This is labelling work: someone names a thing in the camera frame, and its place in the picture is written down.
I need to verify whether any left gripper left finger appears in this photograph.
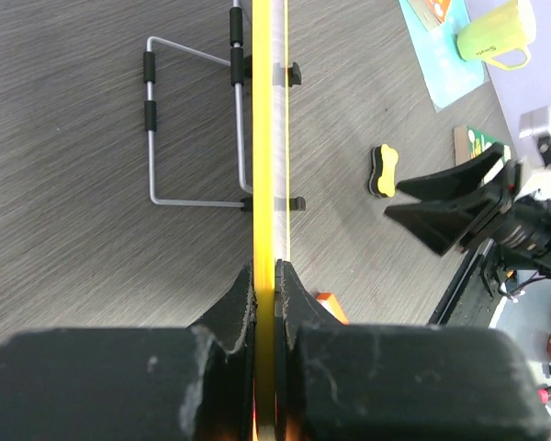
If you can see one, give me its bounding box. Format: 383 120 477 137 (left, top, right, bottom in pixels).
0 266 255 440

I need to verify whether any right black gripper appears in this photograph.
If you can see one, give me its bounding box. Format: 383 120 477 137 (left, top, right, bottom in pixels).
385 142 551 278

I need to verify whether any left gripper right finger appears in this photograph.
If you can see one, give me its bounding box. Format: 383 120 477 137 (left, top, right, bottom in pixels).
275 261 551 440

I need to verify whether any yellow black eraser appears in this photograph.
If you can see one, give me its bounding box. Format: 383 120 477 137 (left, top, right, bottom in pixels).
368 143 399 198

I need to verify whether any yellow framed whiteboard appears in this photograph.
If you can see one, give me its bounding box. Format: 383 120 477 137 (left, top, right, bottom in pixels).
142 0 307 441

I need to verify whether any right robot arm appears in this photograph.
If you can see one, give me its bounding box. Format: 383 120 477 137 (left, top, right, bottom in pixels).
385 143 551 299

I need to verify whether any green packaged book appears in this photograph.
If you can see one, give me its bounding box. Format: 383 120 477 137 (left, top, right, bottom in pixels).
454 125 501 165

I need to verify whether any orange plastic board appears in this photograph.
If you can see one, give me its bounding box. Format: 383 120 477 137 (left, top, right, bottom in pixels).
316 292 349 324

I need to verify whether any teal silicone mat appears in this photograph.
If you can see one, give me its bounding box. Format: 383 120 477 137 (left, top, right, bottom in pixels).
399 1 488 111

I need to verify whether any yellow-green paper cup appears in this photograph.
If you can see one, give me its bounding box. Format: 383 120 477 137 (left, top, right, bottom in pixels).
456 0 537 72

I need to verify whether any orange toy box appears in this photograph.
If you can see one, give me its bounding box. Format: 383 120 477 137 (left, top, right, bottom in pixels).
407 0 451 31

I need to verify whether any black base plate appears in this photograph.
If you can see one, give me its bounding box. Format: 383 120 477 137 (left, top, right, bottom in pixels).
428 240 519 328

